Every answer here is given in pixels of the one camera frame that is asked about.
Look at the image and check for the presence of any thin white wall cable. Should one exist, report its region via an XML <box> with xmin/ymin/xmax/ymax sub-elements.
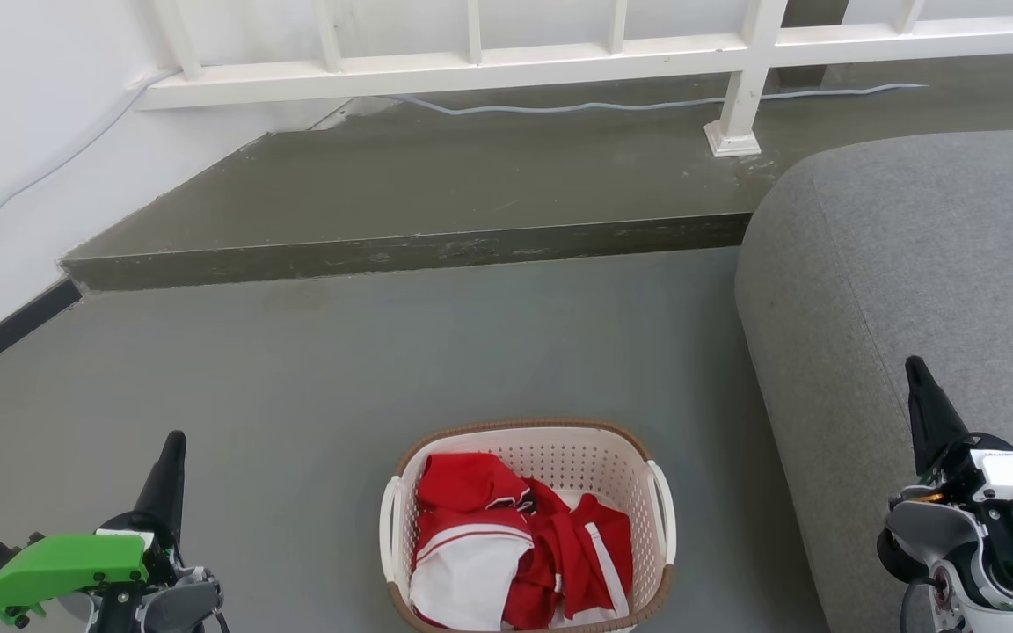
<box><xmin>0</xmin><ymin>69</ymin><xmax>180</xmax><ymax>256</ymax></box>

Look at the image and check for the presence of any grey fabric sofa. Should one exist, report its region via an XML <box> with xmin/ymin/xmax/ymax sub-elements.
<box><xmin>733</xmin><ymin>127</ymin><xmax>1013</xmax><ymax>633</ymax></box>

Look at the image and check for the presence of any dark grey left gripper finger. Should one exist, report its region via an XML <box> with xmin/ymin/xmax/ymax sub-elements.
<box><xmin>133</xmin><ymin>431</ymin><xmax>187</xmax><ymax>539</ymax></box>

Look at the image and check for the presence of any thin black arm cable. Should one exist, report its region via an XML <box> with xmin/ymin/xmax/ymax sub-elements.
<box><xmin>900</xmin><ymin>576</ymin><xmax>940</xmax><ymax>633</ymax></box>

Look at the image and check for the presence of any red white-striped garment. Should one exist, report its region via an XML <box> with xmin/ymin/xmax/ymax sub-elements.
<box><xmin>502</xmin><ymin>477</ymin><xmax>634</xmax><ymax>630</ymax></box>

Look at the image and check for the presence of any white wooden railing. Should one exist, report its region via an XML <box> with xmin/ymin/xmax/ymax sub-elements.
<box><xmin>135</xmin><ymin>0</ymin><xmax>1013</xmax><ymax>159</ymax></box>

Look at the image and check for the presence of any black baseboard strip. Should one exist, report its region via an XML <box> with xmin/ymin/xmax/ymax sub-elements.
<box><xmin>0</xmin><ymin>278</ymin><xmax>84</xmax><ymax>393</ymax></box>

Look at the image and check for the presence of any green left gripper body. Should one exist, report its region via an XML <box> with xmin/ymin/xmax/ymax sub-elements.
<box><xmin>0</xmin><ymin>513</ymin><xmax>180</xmax><ymax>618</ymax></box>

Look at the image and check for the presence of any cream perforated laundry basket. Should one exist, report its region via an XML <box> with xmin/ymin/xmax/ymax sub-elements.
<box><xmin>379</xmin><ymin>418</ymin><xmax>677</xmax><ymax>633</ymax></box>

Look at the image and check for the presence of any red and white shirt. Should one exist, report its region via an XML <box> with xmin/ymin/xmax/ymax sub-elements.
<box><xmin>408</xmin><ymin>452</ymin><xmax>536</xmax><ymax>631</ymax></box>

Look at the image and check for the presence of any dark grey pillar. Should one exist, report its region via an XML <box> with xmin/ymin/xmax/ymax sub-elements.
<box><xmin>775</xmin><ymin>0</ymin><xmax>850</xmax><ymax>89</ymax></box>

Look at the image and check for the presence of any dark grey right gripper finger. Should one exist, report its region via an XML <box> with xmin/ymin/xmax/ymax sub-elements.
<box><xmin>905</xmin><ymin>356</ymin><xmax>970</xmax><ymax>476</ymax></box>

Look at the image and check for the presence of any light grey floor cable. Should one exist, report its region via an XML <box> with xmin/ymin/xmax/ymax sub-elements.
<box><xmin>382</xmin><ymin>83</ymin><xmax>929</xmax><ymax>117</ymax></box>

